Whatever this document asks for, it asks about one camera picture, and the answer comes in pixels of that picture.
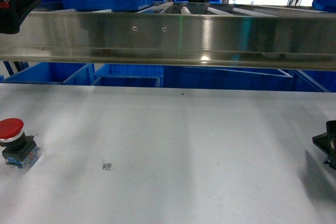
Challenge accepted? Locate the blue bin below rail centre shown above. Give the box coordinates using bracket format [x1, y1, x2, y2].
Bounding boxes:
[94, 64, 294, 91]

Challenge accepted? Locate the blue bin below rail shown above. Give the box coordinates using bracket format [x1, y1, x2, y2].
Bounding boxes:
[2, 62, 95, 86]
[94, 64, 294, 91]

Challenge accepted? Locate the red mushroom push button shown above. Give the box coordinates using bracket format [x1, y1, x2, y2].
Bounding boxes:
[1, 118, 41, 171]

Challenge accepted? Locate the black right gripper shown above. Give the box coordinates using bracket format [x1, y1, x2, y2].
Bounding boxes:
[312, 120, 335, 170]

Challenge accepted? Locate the stainless steel shelf rail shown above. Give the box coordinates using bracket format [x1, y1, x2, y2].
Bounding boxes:
[1, 2, 335, 71]

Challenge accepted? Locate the blue bin below rail left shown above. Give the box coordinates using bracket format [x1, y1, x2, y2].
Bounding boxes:
[2, 62, 95, 86]

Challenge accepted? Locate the small printed code sticker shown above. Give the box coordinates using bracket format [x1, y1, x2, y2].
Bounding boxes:
[102, 160, 114, 171]

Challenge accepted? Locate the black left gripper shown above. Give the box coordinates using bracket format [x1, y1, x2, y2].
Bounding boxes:
[1, 0, 41, 35]

